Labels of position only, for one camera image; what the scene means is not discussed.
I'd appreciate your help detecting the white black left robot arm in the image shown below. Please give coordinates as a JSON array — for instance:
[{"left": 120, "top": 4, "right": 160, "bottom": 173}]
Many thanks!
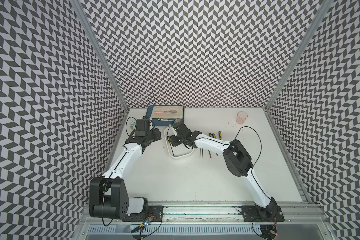
[{"left": 89, "top": 128, "right": 162, "bottom": 221}]

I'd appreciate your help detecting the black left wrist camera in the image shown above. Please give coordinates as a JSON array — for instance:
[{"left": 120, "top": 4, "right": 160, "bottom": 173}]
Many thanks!
[{"left": 133, "top": 119, "right": 150, "bottom": 137}]

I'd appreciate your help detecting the teal rectangular tray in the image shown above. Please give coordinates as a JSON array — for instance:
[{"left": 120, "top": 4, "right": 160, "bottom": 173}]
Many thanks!
[{"left": 146, "top": 105, "right": 185, "bottom": 126}]

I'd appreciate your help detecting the blue yellow patterned bowl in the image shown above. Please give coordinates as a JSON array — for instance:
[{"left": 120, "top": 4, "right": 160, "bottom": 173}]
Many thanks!
[{"left": 130, "top": 120, "right": 136, "bottom": 131}]

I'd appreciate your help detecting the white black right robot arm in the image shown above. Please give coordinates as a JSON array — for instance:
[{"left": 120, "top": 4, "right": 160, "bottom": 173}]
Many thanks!
[{"left": 169, "top": 121, "right": 284, "bottom": 222}]

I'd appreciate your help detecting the aluminium corner post right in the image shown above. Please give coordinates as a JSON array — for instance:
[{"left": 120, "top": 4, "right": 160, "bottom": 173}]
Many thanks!
[{"left": 264, "top": 1, "right": 334, "bottom": 112}]

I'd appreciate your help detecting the left electronics board with wires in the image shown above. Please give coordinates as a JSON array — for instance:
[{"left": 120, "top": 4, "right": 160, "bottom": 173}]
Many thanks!
[{"left": 131, "top": 213, "right": 163, "bottom": 240}]

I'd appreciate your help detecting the pink handled slotted spoon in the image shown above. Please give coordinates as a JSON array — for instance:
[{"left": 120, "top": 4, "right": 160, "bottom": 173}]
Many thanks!
[{"left": 154, "top": 110, "right": 177, "bottom": 114}]

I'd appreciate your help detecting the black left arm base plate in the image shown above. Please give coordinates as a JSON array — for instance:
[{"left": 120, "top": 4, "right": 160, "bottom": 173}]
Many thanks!
[{"left": 122, "top": 205, "right": 164, "bottom": 223}]

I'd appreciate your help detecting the beige folded cloth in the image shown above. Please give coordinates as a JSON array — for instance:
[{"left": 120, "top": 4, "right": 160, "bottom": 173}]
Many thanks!
[{"left": 151, "top": 106, "right": 184, "bottom": 119}]

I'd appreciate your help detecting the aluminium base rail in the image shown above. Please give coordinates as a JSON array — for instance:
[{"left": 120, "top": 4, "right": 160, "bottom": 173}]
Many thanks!
[{"left": 71, "top": 202, "right": 337, "bottom": 240}]

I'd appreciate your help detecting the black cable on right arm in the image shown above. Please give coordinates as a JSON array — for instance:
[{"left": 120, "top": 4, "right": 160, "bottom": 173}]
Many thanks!
[{"left": 235, "top": 125, "right": 262, "bottom": 169}]

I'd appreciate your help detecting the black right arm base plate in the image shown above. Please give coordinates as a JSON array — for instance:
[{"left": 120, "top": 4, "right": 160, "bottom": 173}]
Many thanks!
[{"left": 239, "top": 205, "right": 285, "bottom": 223}]

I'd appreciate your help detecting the right electronics board with wires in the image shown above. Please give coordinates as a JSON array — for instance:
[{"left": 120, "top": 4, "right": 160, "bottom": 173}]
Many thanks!
[{"left": 251, "top": 217, "right": 278, "bottom": 240}]

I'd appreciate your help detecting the electronics board with wires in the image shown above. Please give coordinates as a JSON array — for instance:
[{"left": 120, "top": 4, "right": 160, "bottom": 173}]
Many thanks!
[
  {"left": 251, "top": 217, "right": 278, "bottom": 240},
  {"left": 131, "top": 213, "right": 163, "bottom": 240}
]

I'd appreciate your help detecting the aluminium corner post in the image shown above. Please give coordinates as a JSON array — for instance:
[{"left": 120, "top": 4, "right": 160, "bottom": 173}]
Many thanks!
[
  {"left": 264, "top": 1, "right": 334, "bottom": 112},
  {"left": 70, "top": 0, "right": 129, "bottom": 112}
]

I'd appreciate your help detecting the white plastic storage box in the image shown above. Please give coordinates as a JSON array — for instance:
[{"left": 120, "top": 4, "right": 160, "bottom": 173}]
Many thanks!
[{"left": 164, "top": 127, "right": 194, "bottom": 160}]

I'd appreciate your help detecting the white handled metal spoon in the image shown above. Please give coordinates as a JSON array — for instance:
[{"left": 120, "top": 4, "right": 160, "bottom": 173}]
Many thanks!
[{"left": 158, "top": 118, "right": 177, "bottom": 122}]

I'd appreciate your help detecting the pink translucent cup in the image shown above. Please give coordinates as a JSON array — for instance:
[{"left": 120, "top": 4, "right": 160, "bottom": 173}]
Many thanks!
[{"left": 236, "top": 111, "right": 248, "bottom": 125}]

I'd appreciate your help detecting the aluminium corner post left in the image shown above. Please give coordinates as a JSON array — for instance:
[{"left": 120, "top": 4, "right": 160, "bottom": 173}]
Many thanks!
[{"left": 70, "top": 0, "right": 129, "bottom": 112}]

